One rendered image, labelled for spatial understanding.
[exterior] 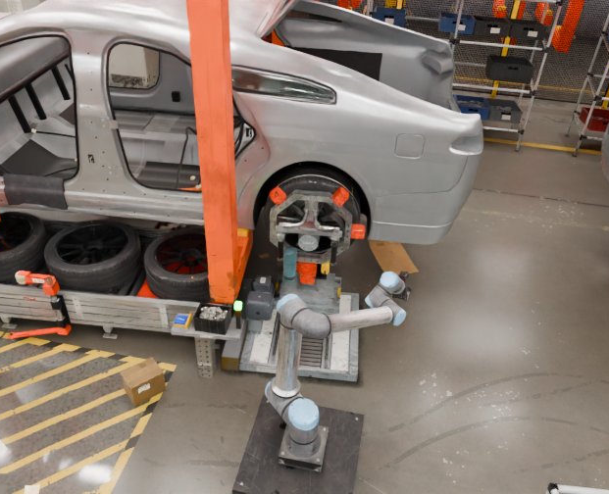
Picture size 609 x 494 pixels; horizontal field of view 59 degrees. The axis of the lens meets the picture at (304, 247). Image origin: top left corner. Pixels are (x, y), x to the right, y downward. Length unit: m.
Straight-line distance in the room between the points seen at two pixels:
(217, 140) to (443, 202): 1.54
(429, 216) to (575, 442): 1.66
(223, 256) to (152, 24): 1.46
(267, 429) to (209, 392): 0.70
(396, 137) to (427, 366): 1.62
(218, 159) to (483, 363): 2.37
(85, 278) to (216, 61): 1.94
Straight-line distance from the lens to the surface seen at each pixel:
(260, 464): 3.05
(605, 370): 4.48
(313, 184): 3.51
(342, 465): 3.06
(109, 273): 4.02
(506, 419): 3.86
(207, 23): 2.69
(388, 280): 2.87
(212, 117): 2.84
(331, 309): 4.05
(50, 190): 4.14
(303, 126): 3.35
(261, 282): 3.81
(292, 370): 2.75
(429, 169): 3.48
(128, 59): 7.91
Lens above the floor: 2.89
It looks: 36 degrees down
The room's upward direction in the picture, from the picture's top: 3 degrees clockwise
